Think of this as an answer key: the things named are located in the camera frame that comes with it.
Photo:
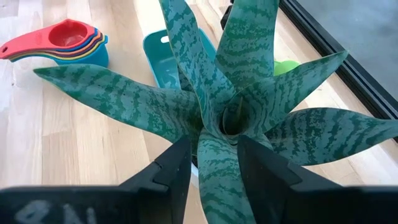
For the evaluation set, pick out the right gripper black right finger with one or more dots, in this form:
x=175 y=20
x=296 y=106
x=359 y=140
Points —
x=264 y=177

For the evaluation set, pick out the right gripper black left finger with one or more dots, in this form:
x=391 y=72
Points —
x=174 y=174

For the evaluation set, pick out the teal plastic measuring cup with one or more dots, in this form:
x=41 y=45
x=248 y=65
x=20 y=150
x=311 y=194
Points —
x=90 y=59

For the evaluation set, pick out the yellow plastic measuring cup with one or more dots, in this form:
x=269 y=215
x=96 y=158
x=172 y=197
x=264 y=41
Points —
x=104 y=42

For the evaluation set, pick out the purple plastic measuring cup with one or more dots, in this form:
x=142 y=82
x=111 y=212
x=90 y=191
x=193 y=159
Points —
x=101 y=39

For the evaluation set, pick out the orange plastic measuring cup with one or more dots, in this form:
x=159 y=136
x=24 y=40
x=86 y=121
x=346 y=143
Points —
x=99 y=36

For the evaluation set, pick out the red plastic measuring cup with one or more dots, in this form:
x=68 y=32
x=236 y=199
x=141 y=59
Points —
x=37 y=40

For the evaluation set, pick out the teal plastic basket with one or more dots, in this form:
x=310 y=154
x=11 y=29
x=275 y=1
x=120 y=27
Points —
x=161 y=59

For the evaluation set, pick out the green striped snake plant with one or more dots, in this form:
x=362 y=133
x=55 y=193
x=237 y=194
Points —
x=140 y=102

